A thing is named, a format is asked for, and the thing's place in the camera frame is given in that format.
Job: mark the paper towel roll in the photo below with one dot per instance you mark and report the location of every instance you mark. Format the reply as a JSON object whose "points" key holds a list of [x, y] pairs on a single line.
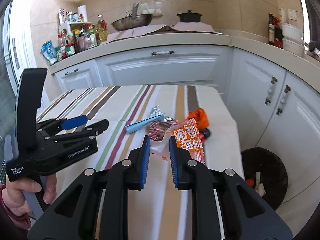
{"points": [[82, 11]]}

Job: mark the red shiny roll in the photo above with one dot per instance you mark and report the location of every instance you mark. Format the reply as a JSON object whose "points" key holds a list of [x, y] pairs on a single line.
{"points": [[205, 134]]}

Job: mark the cabinet door handle right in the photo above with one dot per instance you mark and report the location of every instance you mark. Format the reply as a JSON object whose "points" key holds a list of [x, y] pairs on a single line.
{"points": [[283, 99]]}

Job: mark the yellow oil bottle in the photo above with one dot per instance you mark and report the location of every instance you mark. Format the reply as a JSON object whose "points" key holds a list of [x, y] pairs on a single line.
{"points": [[102, 28]]}

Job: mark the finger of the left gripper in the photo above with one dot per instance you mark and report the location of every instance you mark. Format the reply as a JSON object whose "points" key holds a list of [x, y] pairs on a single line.
{"points": [[54, 126], [93, 130]]}

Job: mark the red plastic bag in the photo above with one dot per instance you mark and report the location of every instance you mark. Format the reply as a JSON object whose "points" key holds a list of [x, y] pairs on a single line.
{"points": [[250, 182]]}

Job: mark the pink stove cover cloth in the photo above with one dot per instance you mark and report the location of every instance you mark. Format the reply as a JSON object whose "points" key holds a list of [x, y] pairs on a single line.
{"points": [[180, 27]]}

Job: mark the cabinet door handle left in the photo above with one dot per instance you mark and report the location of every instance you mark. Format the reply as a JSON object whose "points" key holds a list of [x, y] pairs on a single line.
{"points": [[270, 90]]}

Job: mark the steel wok pan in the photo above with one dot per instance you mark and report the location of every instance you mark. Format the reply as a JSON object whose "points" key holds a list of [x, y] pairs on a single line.
{"points": [[133, 20]]}

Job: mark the drawer handle left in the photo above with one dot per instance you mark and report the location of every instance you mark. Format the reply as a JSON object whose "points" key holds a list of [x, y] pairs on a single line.
{"points": [[71, 72]]}

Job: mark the red packet by bottle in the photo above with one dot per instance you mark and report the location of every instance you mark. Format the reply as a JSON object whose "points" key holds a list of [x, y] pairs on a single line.
{"points": [[278, 34]]}

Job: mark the blue white snack bag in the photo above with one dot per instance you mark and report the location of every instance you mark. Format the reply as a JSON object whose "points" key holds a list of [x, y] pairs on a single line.
{"points": [[48, 52]]}

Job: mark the white stacked bowls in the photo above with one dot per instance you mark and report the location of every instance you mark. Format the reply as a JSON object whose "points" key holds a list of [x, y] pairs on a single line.
{"points": [[292, 39]]}

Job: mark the dark hanging curtain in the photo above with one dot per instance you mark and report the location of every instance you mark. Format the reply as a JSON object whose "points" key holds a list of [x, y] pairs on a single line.
{"points": [[313, 14]]}

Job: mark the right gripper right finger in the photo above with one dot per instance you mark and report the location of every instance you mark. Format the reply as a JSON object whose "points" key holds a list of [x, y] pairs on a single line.
{"points": [[224, 206]]}

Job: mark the silver foil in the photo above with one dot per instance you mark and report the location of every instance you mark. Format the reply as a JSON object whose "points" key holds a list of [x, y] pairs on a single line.
{"points": [[163, 119]]}

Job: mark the white green-lettered tube wrapper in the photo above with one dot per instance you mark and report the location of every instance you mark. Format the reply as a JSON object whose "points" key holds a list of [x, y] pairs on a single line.
{"points": [[259, 188]]}

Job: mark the light blue paper strip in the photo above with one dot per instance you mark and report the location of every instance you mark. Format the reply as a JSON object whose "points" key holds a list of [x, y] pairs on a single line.
{"points": [[138, 125]]}

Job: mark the black lidded pot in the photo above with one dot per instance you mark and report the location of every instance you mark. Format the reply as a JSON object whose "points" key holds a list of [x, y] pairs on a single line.
{"points": [[189, 17]]}

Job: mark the orange bag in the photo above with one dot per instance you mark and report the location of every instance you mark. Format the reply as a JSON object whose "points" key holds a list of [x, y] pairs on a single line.
{"points": [[200, 117]]}

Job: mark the cabinet door handle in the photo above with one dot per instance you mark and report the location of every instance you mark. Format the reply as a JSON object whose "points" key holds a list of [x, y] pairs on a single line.
{"points": [[283, 99], [270, 90]]}

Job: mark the drawer handle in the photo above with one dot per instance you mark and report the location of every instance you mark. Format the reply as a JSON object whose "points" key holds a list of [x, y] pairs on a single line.
{"points": [[71, 72], [160, 53]]}

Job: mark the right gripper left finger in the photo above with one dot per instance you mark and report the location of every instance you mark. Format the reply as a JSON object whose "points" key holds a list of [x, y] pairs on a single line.
{"points": [[95, 204]]}

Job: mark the person's left hand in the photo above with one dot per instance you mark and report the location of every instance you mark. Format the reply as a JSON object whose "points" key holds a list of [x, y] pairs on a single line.
{"points": [[13, 196]]}

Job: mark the orange white snack wrapper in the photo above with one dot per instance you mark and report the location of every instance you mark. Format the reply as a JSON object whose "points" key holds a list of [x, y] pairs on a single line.
{"points": [[187, 137]]}

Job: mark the red white patterned wrapper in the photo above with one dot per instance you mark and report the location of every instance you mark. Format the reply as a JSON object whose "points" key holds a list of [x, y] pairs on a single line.
{"points": [[157, 130]]}

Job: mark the dark sauce bottle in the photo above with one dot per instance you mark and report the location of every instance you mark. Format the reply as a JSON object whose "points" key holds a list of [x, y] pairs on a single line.
{"points": [[271, 28]]}

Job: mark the black trash bin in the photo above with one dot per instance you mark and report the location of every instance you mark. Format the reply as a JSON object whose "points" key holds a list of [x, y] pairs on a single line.
{"points": [[273, 174]]}

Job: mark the drawer handle middle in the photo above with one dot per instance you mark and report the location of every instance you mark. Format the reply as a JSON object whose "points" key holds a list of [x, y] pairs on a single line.
{"points": [[160, 53]]}

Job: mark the white spice rack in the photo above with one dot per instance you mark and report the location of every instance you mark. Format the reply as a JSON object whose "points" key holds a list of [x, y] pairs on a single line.
{"points": [[76, 33]]}

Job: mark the striped tablecloth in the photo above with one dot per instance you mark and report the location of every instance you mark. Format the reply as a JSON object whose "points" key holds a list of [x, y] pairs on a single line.
{"points": [[159, 211]]}

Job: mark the white wall socket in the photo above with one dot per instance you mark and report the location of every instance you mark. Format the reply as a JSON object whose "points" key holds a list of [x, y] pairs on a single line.
{"points": [[292, 15]]}

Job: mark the white wall rack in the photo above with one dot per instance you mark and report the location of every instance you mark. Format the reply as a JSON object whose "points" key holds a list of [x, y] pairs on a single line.
{"points": [[154, 8]]}

